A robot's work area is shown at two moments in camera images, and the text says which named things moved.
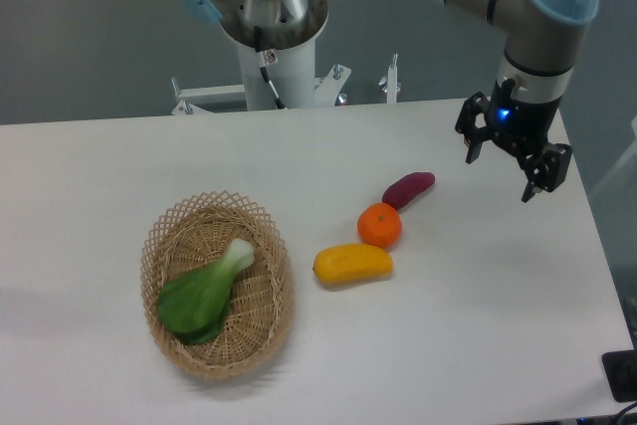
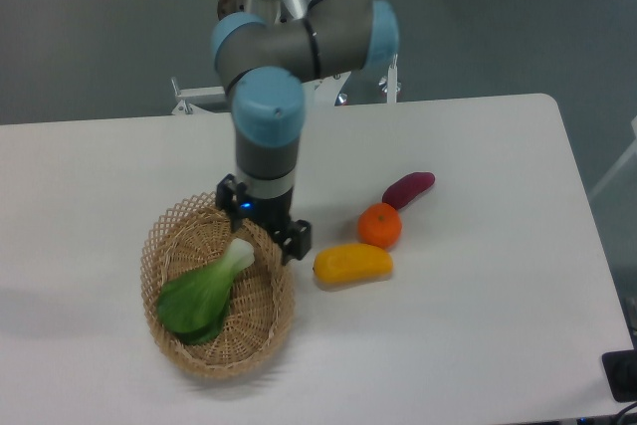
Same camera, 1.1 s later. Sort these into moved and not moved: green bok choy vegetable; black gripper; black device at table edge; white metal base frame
Moved: black gripper
Not moved: green bok choy vegetable; white metal base frame; black device at table edge
